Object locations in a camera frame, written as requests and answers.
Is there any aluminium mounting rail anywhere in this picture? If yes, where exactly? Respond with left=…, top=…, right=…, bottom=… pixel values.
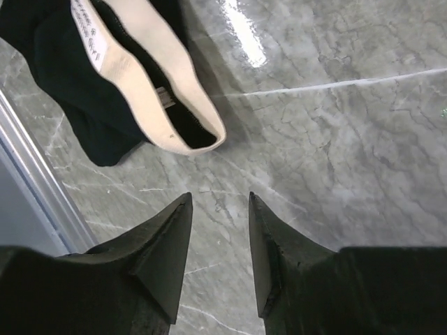
left=1, top=94, right=97, bottom=256

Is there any black underwear beige waistband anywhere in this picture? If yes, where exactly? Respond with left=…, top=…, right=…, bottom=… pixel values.
left=1, top=1, right=226, bottom=167

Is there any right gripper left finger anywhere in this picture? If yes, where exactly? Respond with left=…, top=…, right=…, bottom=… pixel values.
left=1, top=193, right=193, bottom=334

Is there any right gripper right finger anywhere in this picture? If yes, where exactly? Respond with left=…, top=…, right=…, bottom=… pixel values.
left=249, top=193, right=446, bottom=334

